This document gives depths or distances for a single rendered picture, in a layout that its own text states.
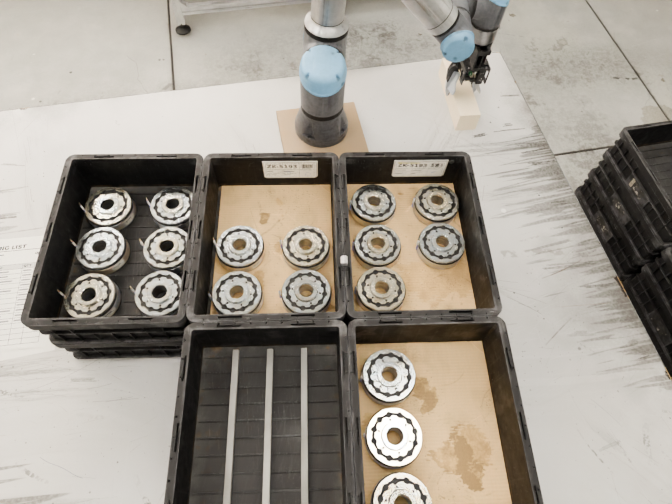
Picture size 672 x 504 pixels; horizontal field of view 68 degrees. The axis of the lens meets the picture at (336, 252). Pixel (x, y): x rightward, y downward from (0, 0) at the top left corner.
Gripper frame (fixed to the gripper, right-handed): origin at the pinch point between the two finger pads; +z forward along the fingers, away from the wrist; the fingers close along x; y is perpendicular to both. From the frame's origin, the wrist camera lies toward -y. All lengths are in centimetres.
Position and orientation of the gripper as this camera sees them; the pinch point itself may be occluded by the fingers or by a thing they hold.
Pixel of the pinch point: (459, 89)
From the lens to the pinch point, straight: 160.5
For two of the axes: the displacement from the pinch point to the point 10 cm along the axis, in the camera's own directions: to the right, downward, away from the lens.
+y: 1.1, 8.7, -4.7
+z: -0.3, 4.8, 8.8
